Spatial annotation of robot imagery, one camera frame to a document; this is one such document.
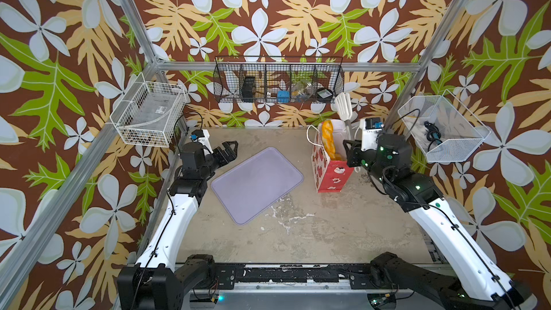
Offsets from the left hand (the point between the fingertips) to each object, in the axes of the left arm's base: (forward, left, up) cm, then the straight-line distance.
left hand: (230, 144), depth 77 cm
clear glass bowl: (+30, -29, +3) cm, 41 cm away
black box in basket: (+34, -4, 0) cm, 34 cm away
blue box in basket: (+29, -20, 0) cm, 35 cm away
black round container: (+29, -39, +1) cm, 49 cm away
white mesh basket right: (+8, -82, 0) cm, 83 cm away
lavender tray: (-3, -5, -29) cm, 29 cm away
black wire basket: (+36, -18, +3) cm, 41 cm away
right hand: (-5, -39, +9) cm, 41 cm away
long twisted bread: (+9, -38, -4) cm, 40 cm away
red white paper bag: (-5, -39, -13) cm, 41 cm away
